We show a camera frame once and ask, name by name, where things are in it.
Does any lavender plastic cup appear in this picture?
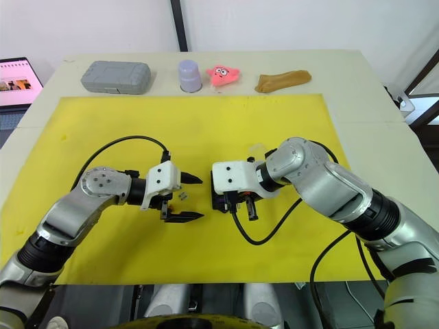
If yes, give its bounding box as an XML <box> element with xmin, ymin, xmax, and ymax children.
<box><xmin>177</xmin><ymin>60</ymin><xmax>202</xmax><ymax>93</ymax></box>

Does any open laptop with pink screen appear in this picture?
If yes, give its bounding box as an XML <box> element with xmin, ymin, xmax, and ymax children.
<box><xmin>0</xmin><ymin>57</ymin><xmax>45</xmax><ymax>111</ymax></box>

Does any brown cloth piece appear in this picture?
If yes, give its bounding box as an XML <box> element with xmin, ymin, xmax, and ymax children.
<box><xmin>254</xmin><ymin>69</ymin><xmax>313</xmax><ymax>93</ymax></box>

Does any dark furniture with white device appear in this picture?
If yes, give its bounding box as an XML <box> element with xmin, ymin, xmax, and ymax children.
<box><xmin>383</xmin><ymin>44</ymin><xmax>439</xmax><ymax>138</ymax></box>

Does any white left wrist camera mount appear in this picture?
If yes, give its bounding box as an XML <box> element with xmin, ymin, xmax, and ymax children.
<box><xmin>139</xmin><ymin>161</ymin><xmax>182</xmax><ymax>211</ymax></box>

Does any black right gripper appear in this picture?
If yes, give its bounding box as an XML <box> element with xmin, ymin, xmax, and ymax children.
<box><xmin>224</xmin><ymin>191</ymin><xmax>259</xmax><ymax>221</ymax></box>

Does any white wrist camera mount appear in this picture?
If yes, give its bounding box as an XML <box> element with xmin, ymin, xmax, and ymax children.
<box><xmin>139</xmin><ymin>161</ymin><xmax>182</xmax><ymax>211</ymax></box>
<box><xmin>210</xmin><ymin>160</ymin><xmax>281</xmax><ymax>200</ymax></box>

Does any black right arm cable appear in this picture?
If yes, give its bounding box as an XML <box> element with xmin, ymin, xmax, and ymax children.
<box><xmin>230</xmin><ymin>195</ymin><xmax>354</xmax><ymax>329</ymax></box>

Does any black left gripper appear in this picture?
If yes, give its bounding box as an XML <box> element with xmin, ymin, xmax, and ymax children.
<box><xmin>150</xmin><ymin>171</ymin><xmax>206</xmax><ymax>225</ymax></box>

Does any grey plastic tool case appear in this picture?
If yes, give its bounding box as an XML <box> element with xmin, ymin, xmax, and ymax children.
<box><xmin>80</xmin><ymin>60</ymin><xmax>153</xmax><ymax>95</ymax></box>

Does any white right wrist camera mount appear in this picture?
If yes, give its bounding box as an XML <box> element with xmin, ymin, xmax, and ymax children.
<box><xmin>210</xmin><ymin>160</ymin><xmax>281</xmax><ymax>200</ymax></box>

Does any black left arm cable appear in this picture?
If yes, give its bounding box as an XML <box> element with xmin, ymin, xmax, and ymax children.
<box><xmin>70</xmin><ymin>136</ymin><xmax>171</xmax><ymax>193</ymax></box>

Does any pink star plush toy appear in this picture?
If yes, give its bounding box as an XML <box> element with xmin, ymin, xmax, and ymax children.
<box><xmin>205</xmin><ymin>65</ymin><xmax>241</xmax><ymax>89</ymax></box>

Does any grey rounded robot thigh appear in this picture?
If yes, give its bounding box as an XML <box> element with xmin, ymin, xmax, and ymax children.
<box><xmin>242</xmin><ymin>282</ymin><xmax>285</xmax><ymax>329</ymax></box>
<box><xmin>143</xmin><ymin>283</ymin><xmax>193</xmax><ymax>319</ymax></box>

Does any black vertical post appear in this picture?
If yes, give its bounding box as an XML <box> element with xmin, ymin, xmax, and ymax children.
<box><xmin>170</xmin><ymin>0</ymin><xmax>189</xmax><ymax>52</ymax></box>

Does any yellow rimmed black disc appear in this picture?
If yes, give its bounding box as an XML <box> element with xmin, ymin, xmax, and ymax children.
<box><xmin>115</xmin><ymin>313</ymin><xmax>257</xmax><ymax>329</ymax></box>

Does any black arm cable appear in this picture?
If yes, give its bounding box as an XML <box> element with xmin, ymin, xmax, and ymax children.
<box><xmin>70</xmin><ymin>136</ymin><xmax>171</xmax><ymax>193</ymax></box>
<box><xmin>230</xmin><ymin>195</ymin><xmax>354</xmax><ymax>329</ymax></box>

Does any yellow table mat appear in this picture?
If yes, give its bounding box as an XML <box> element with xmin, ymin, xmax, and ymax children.
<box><xmin>0</xmin><ymin>94</ymin><xmax>392</xmax><ymax>285</ymax></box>

